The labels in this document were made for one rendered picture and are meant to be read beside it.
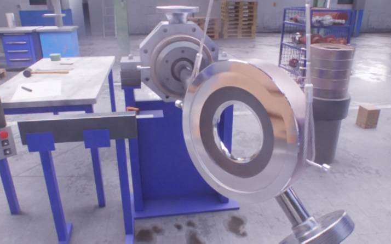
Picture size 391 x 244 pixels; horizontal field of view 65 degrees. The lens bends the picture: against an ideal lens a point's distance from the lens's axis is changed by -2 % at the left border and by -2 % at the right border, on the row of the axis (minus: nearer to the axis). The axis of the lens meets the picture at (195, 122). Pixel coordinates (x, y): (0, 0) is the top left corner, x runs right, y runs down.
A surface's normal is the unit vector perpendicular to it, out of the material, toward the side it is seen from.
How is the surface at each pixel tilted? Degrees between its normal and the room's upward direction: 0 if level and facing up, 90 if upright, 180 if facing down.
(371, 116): 90
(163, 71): 90
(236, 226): 0
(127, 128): 90
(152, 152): 90
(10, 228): 0
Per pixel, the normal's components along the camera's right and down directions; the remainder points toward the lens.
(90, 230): 0.00, -0.93
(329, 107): -0.18, 0.37
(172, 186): 0.15, 0.37
